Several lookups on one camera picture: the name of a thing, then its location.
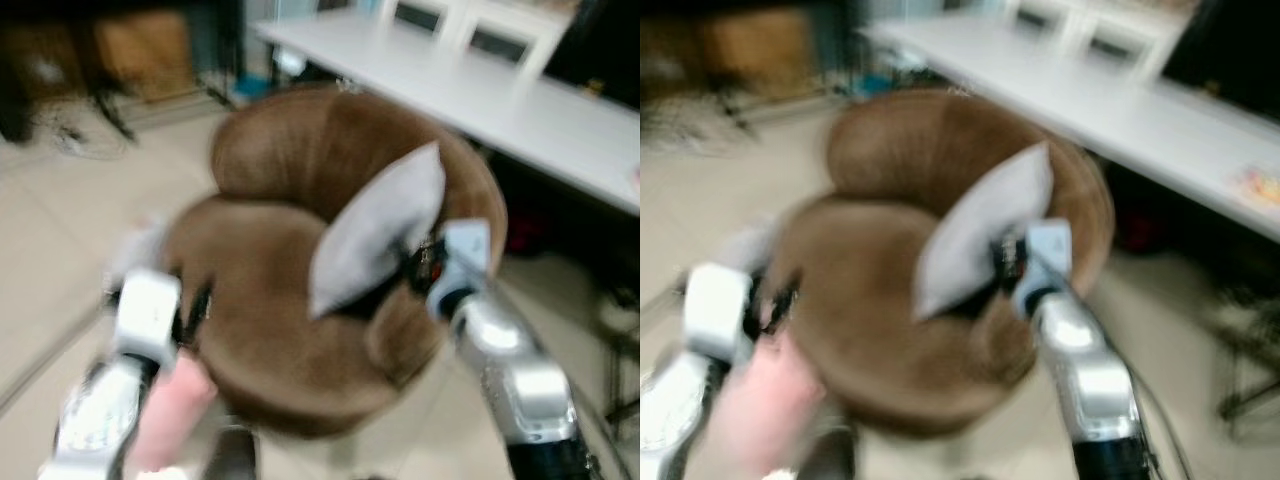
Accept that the grey square pillow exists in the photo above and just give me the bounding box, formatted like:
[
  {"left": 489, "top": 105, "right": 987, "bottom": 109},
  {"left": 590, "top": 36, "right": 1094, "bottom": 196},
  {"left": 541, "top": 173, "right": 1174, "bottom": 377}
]
[
  {"left": 308, "top": 142, "right": 447, "bottom": 319},
  {"left": 912, "top": 142, "right": 1054, "bottom": 323}
]

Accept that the brown round plush sofa chair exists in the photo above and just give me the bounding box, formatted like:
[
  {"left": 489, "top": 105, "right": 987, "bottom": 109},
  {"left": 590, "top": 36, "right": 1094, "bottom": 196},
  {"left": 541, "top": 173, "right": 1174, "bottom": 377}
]
[
  {"left": 765, "top": 88, "right": 1116, "bottom": 439},
  {"left": 160, "top": 85, "right": 509, "bottom": 439}
]

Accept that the long white table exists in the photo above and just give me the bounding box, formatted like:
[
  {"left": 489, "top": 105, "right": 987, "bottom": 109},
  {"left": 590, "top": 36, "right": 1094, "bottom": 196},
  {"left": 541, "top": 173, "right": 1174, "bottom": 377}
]
[
  {"left": 255, "top": 18, "right": 641, "bottom": 216},
  {"left": 862, "top": 15, "right": 1280, "bottom": 243}
]

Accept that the white wooden chair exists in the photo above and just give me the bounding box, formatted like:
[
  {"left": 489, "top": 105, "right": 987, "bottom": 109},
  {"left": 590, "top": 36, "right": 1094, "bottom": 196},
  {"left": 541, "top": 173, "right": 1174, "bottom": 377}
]
[
  {"left": 1075, "top": 0, "right": 1191, "bottom": 83},
  {"left": 380, "top": 0, "right": 471, "bottom": 46},
  {"left": 460, "top": 0, "right": 577, "bottom": 81},
  {"left": 1005, "top": 0, "right": 1086, "bottom": 46}
]

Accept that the brown cardboard box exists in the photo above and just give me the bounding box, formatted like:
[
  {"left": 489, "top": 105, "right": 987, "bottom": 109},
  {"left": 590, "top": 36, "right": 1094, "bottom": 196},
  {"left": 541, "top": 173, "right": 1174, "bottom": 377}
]
[
  {"left": 700, "top": 10, "right": 813, "bottom": 97},
  {"left": 95, "top": 10, "right": 196, "bottom": 103}
]

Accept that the colourful small packet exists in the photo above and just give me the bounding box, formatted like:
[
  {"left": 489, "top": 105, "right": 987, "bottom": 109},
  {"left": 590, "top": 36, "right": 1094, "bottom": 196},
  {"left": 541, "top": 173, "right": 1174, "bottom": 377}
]
[{"left": 1238, "top": 165, "right": 1280, "bottom": 208}]

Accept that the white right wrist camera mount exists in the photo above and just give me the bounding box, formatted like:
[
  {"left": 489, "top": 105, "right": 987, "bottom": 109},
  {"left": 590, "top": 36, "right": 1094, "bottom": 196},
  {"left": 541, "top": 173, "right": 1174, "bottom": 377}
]
[
  {"left": 1012, "top": 218, "right": 1073, "bottom": 319},
  {"left": 428, "top": 218, "right": 493, "bottom": 319}
]

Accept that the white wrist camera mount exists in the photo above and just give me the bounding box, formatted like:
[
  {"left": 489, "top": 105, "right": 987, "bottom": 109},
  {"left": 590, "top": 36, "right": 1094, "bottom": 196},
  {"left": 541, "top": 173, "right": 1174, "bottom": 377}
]
[
  {"left": 112, "top": 268, "right": 183, "bottom": 369},
  {"left": 683, "top": 262, "right": 753, "bottom": 363},
  {"left": 428, "top": 218, "right": 493, "bottom": 319},
  {"left": 1012, "top": 218, "right": 1073, "bottom": 319}
]

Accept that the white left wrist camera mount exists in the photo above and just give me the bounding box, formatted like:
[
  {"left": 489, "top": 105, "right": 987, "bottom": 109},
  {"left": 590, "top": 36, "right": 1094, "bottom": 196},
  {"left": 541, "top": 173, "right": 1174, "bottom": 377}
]
[
  {"left": 683, "top": 262, "right": 753, "bottom": 363},
  {"left": 112, "top": 268, "right": 183, "bottom": 369}
]

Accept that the black metal chair frame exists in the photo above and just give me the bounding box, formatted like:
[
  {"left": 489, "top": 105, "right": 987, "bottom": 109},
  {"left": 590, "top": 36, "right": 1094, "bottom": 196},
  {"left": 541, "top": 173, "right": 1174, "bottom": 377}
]
[
  {"left": 598, "top": 288, "right": 641, "bottom": 423},
  {"left": 1212, "top": 288, "right": 1280, "bottom": 433}
]

